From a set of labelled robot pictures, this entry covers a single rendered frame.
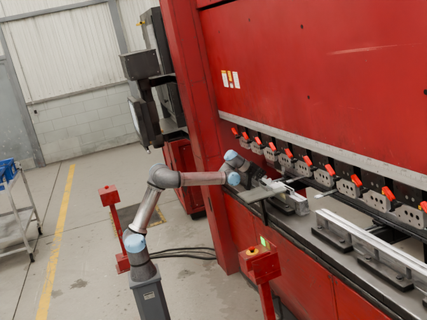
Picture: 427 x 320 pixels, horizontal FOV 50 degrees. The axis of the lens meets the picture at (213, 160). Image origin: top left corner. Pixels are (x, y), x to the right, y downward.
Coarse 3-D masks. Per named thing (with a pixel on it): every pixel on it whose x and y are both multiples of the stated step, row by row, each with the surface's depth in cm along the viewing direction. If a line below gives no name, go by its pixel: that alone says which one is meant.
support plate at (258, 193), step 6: (264, 186) 293; (240, 192) 291; (246, 192) 289; (252, 192) 286; (258, 192) 285; (264, 192) 282; (270, 192) 281; (276, 192) 279; (246, 198) 280; (252, 198) 278; (258, 198) 276
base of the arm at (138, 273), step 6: (144, 264) 254; (150, 264) 258; (132, 270) 256; (138, 270) 254; (144, 270) 254; (150, 270) 258; (156, 270) 262; (132, 276) 256; (138, 276) 254; (144, 276) 254; (150, 276) 256; (138, 282) 255
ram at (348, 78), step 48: (240, 0) 261; (288, 0) 212; (336, 0) 179; (384, 0) 155; (240, 48) 281; (288, 48) 225; (336, 48) 188; (384, 48) 161; (240, 96) 303; (288, 96) 239; (336, 96) 198; (384, 96) 168; (336, 144) 209; (384, 144) 176
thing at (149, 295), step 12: (156, 264) 270; (156, 276) 257; (132, 288) 252; (144, 288) 255; (156, 288) 257; (144, 300) 257; (156, 300) 258; (144, 312) 258; (156, 312) 260; (168, 312) 265
